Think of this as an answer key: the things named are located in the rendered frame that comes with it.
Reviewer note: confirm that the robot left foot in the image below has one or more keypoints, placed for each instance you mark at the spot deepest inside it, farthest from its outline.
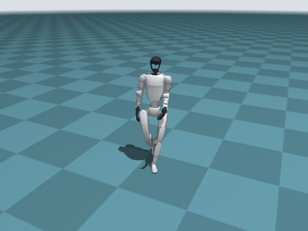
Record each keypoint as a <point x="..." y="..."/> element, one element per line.
<point x="154" y="168"/>

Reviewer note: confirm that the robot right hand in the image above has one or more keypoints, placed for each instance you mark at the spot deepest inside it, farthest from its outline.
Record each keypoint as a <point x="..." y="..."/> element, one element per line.
<point x="137" y="112"/>

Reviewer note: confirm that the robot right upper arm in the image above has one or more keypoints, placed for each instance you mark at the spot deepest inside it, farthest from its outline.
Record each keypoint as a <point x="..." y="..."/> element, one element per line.
<point x="139" y="92"/>

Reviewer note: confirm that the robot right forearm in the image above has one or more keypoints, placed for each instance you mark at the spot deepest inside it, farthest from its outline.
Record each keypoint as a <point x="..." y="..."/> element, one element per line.
<point x="138" y="101"/>

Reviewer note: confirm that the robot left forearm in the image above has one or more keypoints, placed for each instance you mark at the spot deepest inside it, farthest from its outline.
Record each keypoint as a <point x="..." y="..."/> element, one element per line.
<point x="165" y="102"/>

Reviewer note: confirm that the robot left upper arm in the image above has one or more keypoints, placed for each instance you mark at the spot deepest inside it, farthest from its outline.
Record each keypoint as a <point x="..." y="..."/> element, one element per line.
<point x="168" y="80"/>

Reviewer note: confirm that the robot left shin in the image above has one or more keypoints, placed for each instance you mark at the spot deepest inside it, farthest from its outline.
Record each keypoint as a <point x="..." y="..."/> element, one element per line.
<point x="156" y="152"/>

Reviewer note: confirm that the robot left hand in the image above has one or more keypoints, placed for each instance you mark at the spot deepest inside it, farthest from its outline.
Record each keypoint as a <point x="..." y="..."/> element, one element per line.
<point x="164" y="110"/>

